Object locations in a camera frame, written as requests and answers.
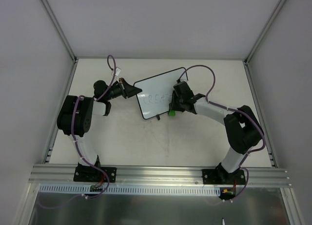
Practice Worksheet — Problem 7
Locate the green whiteboard eraser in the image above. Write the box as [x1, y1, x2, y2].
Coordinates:
[168, 110, 176, 117]

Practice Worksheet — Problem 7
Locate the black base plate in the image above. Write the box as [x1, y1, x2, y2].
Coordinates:
[73, 164, 117, 183]
[202, 169, 246, 185]

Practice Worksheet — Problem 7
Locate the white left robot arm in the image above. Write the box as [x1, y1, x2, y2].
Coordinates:
[57, 78, 142, 181]

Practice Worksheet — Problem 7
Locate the right aluminium frame post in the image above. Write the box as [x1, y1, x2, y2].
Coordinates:
[244, 0, 287, 64]

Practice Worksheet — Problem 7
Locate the aluminium frame post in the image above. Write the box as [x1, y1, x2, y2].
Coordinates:
[244, 0, 287, 64]
[40, 0, 77, 63]

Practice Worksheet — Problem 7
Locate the small black-framed whiteboard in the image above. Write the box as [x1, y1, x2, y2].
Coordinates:
[134, 67, 188, 120]

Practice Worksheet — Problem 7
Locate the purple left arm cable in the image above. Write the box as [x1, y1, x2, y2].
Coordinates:
[36, 54, 121, 209]

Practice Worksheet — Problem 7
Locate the left aluminium frame post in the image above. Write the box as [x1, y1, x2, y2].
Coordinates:
[40, 0, 77, 63]

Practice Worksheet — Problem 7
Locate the aluminium mounting rail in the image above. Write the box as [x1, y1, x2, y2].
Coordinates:
[28, 164, 292, 188]

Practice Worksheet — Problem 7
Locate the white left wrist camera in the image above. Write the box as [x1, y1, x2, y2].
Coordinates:
[112, 67, 122, 78]

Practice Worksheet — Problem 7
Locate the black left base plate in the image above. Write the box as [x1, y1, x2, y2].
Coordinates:
[73, 164, 117, 183]

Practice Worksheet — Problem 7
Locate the white slotted cable duct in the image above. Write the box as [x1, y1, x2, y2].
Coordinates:
[39, 184, 221, 197]

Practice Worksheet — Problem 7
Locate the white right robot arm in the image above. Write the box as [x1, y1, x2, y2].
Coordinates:
[169, 80, 265, 184]

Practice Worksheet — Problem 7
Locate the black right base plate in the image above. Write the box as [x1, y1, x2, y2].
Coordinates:
[202, 169, 246, 185]

